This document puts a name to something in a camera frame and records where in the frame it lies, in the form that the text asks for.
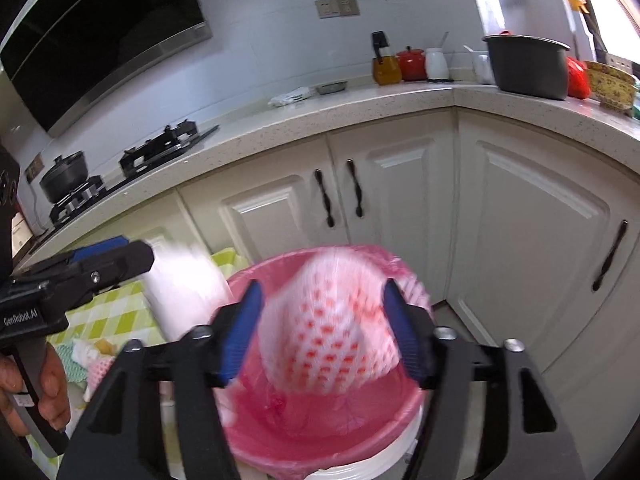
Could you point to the white cabinet door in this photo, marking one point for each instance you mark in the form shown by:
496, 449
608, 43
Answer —
267, 204

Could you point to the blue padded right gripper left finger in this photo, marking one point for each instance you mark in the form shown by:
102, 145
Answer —
235, 340

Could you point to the black range hood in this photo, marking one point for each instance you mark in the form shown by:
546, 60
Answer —
64, 56

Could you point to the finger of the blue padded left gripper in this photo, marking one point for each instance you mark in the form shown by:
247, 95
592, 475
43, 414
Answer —
98, 248

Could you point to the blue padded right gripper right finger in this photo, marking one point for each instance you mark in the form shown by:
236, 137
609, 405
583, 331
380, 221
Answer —
413, 328

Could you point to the black cabinet handle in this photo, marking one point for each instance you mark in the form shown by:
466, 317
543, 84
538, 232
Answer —
350, 164
327, 205

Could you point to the white foam block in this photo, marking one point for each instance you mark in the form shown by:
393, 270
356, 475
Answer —
183, 289

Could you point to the wall power socket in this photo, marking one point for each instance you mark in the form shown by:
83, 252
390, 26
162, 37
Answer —
337, 8

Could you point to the black cabinet handle right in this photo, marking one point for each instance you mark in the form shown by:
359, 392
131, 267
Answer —
350, 164

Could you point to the dark grey large pot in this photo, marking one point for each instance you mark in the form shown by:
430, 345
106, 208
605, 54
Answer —
529, 65

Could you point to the red lidded pot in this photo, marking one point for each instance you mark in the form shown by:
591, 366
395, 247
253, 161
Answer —
412, 64

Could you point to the red plastic bag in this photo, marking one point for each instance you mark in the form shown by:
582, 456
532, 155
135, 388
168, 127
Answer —
578, 82

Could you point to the white ceramic jar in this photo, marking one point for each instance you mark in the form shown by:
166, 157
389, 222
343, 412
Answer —
436, 65

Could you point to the green checkered tablecloth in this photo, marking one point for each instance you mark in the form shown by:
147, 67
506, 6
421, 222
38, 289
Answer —
122, 313

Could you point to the amber oil bottle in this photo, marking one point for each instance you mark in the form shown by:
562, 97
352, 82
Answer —
385, 67

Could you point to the yellow patterned bowl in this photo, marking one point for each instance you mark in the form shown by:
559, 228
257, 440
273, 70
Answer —
612, 87

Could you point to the pink foam fruit net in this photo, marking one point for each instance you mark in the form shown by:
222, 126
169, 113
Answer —
323, 328

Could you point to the metal dish on counter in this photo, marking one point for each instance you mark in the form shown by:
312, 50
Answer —
331, 87

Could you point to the pink bag lined trash bin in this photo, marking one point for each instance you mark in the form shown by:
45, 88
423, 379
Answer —
291, 435

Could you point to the black gas stove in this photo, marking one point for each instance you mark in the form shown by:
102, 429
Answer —
135, 162

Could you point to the black cabinet handle left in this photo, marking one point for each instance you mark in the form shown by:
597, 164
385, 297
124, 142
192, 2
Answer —
327, 205

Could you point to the black cooking pot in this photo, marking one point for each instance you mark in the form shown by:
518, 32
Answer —
66, 174

